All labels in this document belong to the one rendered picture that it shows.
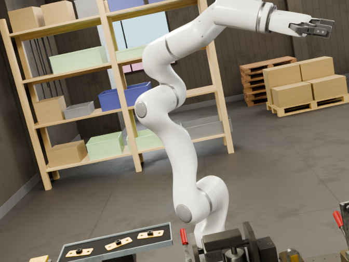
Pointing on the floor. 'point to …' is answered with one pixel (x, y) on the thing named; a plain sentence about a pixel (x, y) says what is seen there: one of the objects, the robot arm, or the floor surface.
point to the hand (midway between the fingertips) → (328, 28)
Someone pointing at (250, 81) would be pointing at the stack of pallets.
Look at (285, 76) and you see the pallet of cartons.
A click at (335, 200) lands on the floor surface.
